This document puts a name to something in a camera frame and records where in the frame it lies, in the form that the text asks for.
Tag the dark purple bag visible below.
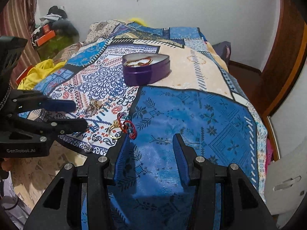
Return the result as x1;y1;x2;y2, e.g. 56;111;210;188
212;41;232;64

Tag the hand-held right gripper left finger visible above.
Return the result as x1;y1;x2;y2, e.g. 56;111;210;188
23;135;131;230

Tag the striped curtain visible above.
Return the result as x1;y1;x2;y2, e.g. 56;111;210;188
0;0;43;66

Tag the blue patterned blanket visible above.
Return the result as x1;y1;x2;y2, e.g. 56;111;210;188
11;19;269;230

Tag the red and blue beaded bracelet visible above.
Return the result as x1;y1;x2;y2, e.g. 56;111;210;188
117;112;138;140

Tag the orange box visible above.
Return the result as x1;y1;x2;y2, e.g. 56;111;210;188
35;32;57;47

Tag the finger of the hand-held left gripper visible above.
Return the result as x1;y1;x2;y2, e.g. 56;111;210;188
0;116;89;146
9;89;77;118

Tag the gold chain bracelet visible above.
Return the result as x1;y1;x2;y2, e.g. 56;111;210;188
126;57;154;67

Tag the pile of dark clothes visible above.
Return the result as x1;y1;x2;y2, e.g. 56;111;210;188
34;5;80;44

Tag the gold ring with pearl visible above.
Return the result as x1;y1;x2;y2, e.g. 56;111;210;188
107;120;124;140

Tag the purple heart-shaped tin box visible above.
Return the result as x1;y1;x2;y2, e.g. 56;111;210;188
122;53;171;87

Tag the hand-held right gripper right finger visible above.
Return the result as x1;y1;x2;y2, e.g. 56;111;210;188
173;133;277;230

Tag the yellow cloth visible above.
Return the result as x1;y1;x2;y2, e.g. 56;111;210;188
18;59;68;91

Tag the brown wooden door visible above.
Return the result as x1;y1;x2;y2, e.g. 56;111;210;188
260;0;307;119

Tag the green cloth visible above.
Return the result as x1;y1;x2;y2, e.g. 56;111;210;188
38;35;80;62

